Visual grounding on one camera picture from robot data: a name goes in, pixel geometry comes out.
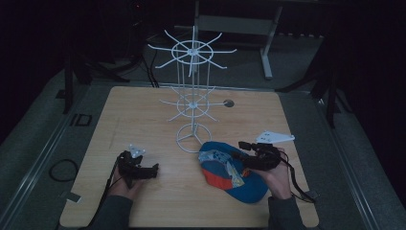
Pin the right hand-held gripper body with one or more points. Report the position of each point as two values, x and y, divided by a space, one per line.
265 158

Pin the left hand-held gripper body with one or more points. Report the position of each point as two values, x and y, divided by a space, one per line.
129 166

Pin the blue and orange cap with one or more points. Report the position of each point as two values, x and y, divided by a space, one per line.
230 183

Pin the person's left hand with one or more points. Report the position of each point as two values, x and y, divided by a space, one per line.
123 189

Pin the person's right hand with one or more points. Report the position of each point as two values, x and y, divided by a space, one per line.
279 180

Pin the grey tape piece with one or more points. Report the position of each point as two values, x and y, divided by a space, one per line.
311 194
74 197

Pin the black floor socket box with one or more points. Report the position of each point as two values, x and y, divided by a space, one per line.
81 119

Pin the black metal stand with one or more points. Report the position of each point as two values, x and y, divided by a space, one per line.
68 83
330 92

